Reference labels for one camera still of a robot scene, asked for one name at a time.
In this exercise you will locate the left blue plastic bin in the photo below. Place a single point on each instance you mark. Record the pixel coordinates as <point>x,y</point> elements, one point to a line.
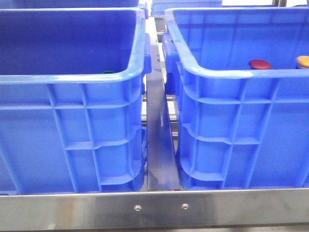
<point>65,127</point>

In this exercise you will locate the blue plastic bin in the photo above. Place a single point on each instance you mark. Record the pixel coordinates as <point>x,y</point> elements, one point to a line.
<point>239,127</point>
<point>65,127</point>

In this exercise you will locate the right blue plastic bin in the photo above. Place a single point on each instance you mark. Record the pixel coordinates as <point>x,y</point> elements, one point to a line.
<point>239,127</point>

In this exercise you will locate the rear right blue bin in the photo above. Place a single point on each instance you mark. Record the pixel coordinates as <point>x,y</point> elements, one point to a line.
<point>159,6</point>

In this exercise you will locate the rear left blue bin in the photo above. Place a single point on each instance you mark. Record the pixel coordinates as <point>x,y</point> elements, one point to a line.
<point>33,4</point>

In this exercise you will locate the left rail screw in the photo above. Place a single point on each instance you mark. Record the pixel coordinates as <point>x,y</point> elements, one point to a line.
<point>137,208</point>

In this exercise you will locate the rail screw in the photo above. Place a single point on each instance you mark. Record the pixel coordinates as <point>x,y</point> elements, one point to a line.
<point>185,206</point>
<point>137,208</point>

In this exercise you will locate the right rail screw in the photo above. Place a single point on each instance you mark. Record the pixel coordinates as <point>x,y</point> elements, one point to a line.
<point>185,206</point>

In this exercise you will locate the stainless steel front rail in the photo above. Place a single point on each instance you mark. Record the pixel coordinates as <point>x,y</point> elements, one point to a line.
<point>160,209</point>

